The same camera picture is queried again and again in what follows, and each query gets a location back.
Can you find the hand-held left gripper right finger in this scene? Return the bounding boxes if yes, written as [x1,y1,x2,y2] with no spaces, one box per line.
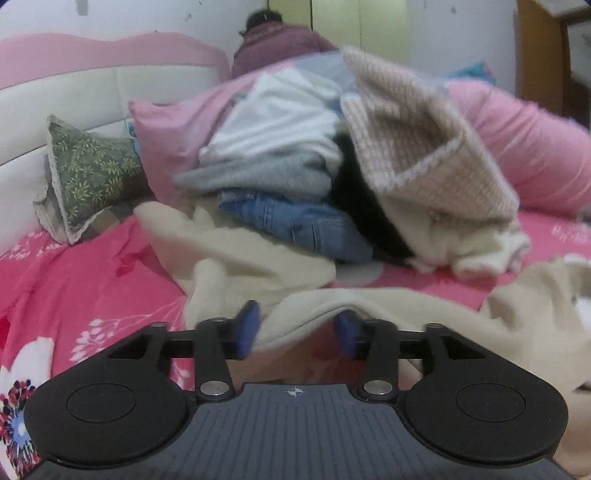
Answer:
[335,311,485,402]

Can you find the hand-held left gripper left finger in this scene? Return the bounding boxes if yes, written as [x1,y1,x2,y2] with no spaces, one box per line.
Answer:
[107,300,263,402]

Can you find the beige zip jacket black trim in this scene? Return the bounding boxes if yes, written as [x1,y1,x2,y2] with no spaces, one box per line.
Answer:
[252,256,591,478]

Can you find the light yellow garment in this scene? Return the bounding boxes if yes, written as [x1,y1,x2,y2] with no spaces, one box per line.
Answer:
[134,200,340,329]

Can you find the blue jeans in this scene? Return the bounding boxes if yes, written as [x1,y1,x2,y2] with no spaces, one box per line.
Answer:
[217,189,376,265]

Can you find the black garment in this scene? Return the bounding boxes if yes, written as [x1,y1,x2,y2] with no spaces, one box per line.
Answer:
[330,134,417,269]

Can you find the grey sweater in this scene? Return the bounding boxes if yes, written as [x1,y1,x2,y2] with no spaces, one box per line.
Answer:
[173,152,334,205]

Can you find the pink floral blanket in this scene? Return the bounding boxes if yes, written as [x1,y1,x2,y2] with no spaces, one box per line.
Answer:
[0,210,591,480]

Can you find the white garment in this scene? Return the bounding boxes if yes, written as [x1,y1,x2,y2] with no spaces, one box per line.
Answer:
[198,69,346,168]

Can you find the green patterned pillow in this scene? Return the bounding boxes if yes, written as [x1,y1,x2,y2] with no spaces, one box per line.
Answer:
[33,114,149,245]

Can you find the pink and grey quilt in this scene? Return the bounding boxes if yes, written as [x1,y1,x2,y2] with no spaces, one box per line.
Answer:
[129,69,591,219]

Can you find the blue patterned pillow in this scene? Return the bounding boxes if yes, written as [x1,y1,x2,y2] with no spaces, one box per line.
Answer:
[450,62,498,87]

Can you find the pink and white headboard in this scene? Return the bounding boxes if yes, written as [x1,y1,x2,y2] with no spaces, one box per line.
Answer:
[0,32,232,256]

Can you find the pale yellow wardrobe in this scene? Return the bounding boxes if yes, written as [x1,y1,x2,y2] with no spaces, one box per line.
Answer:
[268,0,410,66]

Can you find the brown wooden door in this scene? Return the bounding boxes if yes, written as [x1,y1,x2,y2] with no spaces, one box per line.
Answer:
[515,0,591,131]

